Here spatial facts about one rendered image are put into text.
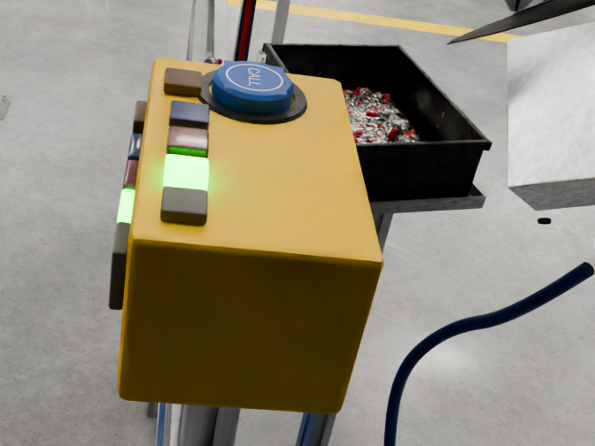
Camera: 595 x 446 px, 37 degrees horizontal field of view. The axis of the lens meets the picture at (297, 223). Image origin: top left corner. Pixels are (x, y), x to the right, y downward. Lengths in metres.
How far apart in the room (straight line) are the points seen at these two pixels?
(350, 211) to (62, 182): 1.95
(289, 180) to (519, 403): 1.60
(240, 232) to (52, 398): 1.42
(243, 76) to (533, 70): 0.37
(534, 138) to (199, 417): 0.37
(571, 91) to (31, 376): 1.28
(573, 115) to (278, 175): 0.39
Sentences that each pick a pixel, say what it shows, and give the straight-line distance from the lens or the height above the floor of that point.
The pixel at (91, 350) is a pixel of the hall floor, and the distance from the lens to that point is 1.84.
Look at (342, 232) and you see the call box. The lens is 0.36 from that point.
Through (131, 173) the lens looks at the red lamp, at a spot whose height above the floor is 1.06.
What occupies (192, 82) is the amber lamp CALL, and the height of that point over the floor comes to 1.08.
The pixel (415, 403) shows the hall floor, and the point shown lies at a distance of 1.86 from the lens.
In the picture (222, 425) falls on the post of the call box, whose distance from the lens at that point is 0.51.
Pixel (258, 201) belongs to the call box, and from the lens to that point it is 0.37.
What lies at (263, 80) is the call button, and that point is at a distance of 0.44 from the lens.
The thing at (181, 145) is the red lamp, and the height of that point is 1.08.
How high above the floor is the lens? 1.28
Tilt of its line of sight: 34 degrees down
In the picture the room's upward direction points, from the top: 12 degrees clockwise
